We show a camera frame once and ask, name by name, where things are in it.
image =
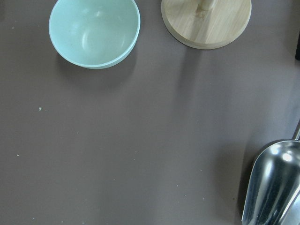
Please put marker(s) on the pale green bowl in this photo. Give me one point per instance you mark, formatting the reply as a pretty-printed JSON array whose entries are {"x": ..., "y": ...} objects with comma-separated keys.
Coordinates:
[{"x": 94, "y": 34}]

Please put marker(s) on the wooden cup stand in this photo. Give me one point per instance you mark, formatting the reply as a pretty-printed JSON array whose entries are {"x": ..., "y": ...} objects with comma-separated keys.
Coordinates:
[{"x": 206, "y": 24}]

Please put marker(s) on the steel ice scoop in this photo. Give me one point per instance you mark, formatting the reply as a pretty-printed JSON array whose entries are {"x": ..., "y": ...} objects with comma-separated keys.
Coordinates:
[{"x": 273, "y": 193}]

